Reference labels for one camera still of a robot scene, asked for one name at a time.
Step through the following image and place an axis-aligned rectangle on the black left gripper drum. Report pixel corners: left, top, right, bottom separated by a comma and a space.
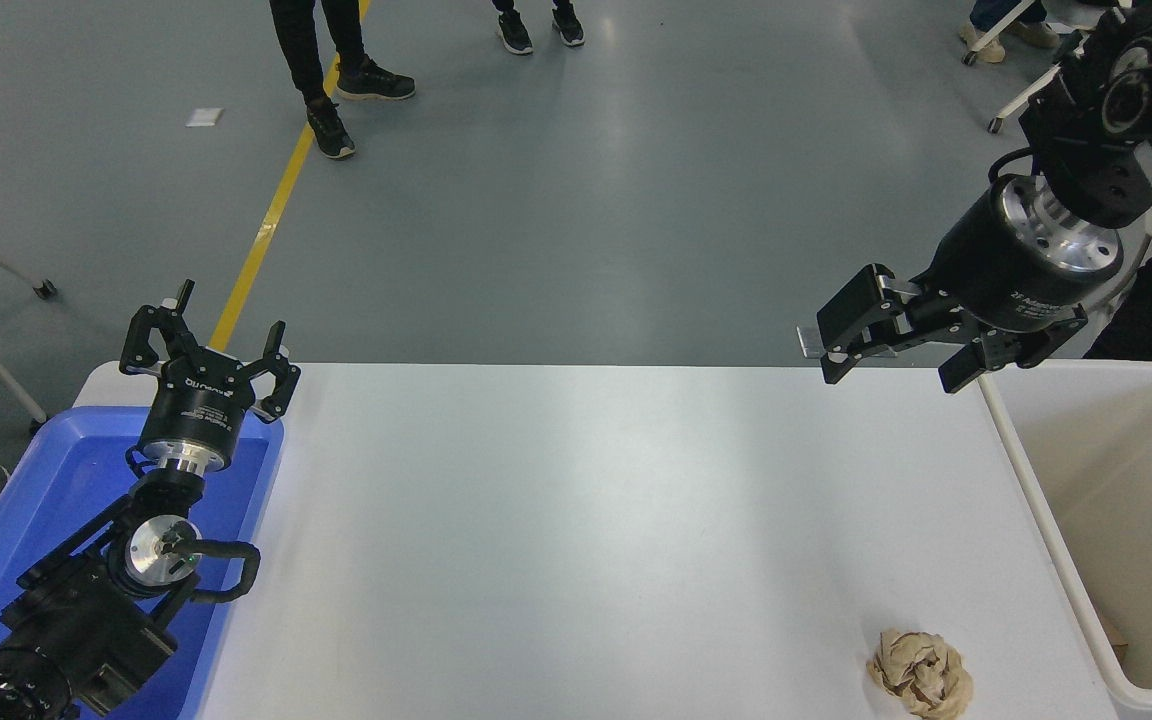
139, 352, 256, 471

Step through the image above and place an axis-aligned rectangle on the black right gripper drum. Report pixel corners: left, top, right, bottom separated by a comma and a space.
911, 185, 1123, 341

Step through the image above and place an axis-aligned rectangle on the tan paper ball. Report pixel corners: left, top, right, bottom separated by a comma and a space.
866, 627, 975, 720

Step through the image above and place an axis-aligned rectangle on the blue plastic tray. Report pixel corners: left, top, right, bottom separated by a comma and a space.
0, 405, 286, 720

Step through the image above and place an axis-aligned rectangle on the large pale plastic bin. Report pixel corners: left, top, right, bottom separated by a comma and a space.
976, 359, 1152, 717

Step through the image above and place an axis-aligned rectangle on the brown cardboard piece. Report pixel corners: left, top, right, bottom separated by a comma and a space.
1098, 612, 1132, 662

